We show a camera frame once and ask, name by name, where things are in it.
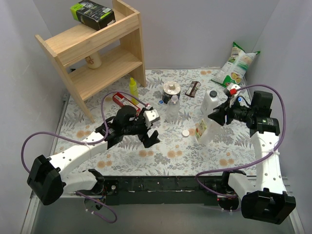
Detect clear bottle with label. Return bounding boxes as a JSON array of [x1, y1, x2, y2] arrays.
[[195, 119, 221, 145]]

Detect clear plastic bottle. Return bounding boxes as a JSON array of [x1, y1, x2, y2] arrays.
[[236, 96, 246, 105], [166, 95, 180, 123]]

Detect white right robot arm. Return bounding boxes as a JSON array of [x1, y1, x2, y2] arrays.
[[208, 91, 296, 224]]

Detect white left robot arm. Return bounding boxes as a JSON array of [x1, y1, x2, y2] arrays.
[[27, 105, 160, 205]]

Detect white bottle black cap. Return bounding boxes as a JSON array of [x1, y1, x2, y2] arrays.
[[200, 90, 219, 117]]

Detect yellow spray bottle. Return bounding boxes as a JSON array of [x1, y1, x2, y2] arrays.
[[129, 77, 138, 97]]

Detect floral table mat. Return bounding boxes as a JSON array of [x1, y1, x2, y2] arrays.
[[47, 69, 275, 176]]

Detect red white box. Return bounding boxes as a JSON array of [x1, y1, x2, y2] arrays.
[[112, 92, 145, 116]]

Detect brown snack packet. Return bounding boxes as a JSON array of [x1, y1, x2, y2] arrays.
[[185, 81, 201, 98]]

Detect green chips bag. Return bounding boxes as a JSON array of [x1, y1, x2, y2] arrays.
[[212, 41, 260, 87]]

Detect beige cup on shelf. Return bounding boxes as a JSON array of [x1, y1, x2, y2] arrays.
[[85, 52, 102, 69]]

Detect wooden shelf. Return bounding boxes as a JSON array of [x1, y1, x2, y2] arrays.
[[35, 0, 147, 122]]

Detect black green box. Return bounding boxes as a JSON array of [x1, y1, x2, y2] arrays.
[[70, 0, 116, 31]]

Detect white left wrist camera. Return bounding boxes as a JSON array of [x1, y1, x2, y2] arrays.
[[143, 109, 160, 124]]

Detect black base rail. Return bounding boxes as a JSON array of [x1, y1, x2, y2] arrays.
[[97, 176, 240, 210]]

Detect aluminium frame rail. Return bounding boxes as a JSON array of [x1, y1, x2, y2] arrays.
[[282, 176, 293, 195]]

